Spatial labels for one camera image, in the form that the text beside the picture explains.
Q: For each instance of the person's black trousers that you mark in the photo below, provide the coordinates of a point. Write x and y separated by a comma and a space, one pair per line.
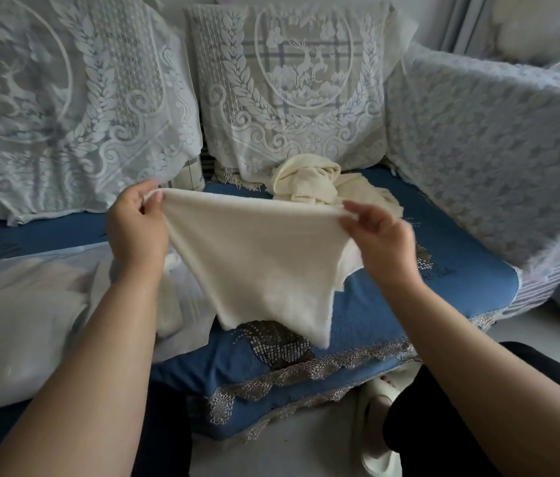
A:
434, 432

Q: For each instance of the white deer lace cover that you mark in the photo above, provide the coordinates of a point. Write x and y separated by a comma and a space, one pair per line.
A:
61, 94
305, 69

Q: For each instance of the person's left forearm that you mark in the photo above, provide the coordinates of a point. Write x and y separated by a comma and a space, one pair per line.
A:
86, 382

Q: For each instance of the person's right forearm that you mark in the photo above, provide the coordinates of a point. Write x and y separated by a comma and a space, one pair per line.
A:
483, 392

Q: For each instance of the person's left hand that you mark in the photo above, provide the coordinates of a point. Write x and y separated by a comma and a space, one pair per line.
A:
136, 233

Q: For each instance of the translucent plastic zip bag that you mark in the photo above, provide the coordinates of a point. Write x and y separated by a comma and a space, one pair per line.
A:
12, 342

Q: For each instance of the blue embroidered seat cover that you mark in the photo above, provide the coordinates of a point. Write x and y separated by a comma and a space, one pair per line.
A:
458, 283

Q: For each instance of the white plastic-wrapped bundle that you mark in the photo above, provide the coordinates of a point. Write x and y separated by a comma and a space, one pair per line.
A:
533, 24

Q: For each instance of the person's right hand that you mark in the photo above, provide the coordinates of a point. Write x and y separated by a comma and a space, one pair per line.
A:
389, 248

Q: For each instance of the person's right foot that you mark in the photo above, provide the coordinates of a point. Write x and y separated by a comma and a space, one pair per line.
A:
390, 382

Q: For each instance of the pale slipper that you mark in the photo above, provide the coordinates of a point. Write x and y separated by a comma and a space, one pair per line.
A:
374, 457

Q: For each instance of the cream cloth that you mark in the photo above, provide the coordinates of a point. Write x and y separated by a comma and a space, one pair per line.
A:
305, 181
364, 191
260, 253

